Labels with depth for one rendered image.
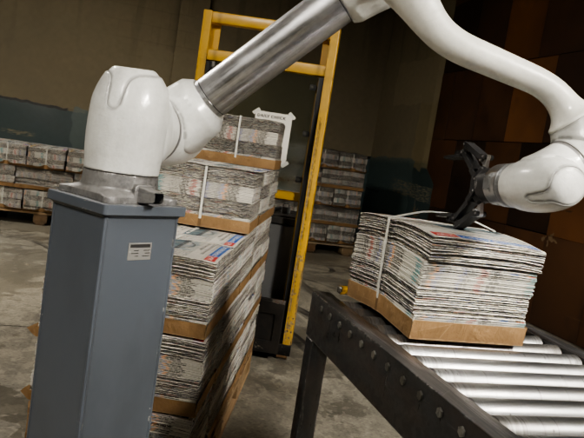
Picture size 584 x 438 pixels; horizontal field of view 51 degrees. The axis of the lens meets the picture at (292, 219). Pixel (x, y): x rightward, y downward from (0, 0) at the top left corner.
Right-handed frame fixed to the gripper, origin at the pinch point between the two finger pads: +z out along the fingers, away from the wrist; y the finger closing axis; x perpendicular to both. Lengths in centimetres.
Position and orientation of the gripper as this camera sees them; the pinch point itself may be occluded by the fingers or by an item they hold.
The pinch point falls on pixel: (447, 185)
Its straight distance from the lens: 151.3
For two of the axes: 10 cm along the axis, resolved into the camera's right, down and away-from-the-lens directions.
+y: -1.3, 9.9, 0.1
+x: 9.5, 1.2, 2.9
